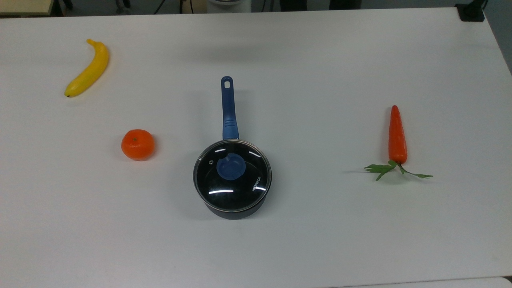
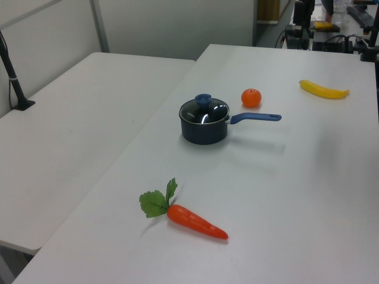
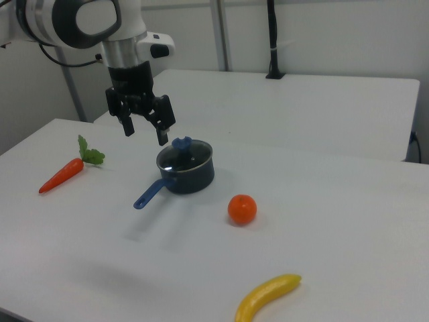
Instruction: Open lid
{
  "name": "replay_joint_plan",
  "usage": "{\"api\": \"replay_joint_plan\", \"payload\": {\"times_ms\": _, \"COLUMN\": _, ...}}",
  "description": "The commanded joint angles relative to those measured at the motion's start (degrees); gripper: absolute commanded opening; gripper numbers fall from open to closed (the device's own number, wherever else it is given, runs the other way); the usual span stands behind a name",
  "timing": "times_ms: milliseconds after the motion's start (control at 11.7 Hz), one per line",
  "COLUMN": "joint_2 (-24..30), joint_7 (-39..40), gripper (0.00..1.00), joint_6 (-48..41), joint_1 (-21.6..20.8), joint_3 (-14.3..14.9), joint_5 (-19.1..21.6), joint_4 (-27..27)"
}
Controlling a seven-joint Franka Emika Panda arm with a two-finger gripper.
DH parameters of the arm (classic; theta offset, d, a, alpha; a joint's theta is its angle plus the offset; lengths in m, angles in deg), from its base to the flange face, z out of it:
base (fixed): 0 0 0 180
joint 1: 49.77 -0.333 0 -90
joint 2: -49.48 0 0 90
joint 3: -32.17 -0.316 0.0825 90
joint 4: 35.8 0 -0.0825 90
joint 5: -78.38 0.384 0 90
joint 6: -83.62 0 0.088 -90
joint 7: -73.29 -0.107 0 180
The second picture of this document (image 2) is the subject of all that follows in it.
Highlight wooden cabinet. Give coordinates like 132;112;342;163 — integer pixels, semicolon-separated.
256;0;281;24

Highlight black camera pole with base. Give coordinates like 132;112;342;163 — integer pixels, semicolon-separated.
0;29;36;112

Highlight orange toy carrot green leaves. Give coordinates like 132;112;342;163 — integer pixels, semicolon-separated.
139;177;229;241

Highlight black keyboard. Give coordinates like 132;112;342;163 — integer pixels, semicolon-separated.
346;5;377;33

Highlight orange toy mandarin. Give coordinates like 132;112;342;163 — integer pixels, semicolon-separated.
240;88;262;108

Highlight glass lid blue knob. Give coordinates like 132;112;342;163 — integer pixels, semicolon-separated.
179;93;230;125

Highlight black upright device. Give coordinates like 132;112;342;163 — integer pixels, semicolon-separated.
293;0;315;30

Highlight black low equipment box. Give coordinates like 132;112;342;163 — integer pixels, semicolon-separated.
312;34;355;54

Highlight grey partition post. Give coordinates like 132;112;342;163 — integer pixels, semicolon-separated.
89;0;111;54

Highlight black clamp pole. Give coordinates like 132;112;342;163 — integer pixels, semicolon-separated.
359;16;379;63

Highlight dark blue saucepan blue handle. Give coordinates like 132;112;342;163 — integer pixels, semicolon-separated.
178;102;282;146

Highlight black electronics box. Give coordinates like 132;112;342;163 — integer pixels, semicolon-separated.
284;25;312;50

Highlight yellow toy banana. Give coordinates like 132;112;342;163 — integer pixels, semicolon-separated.
298;79;351;101

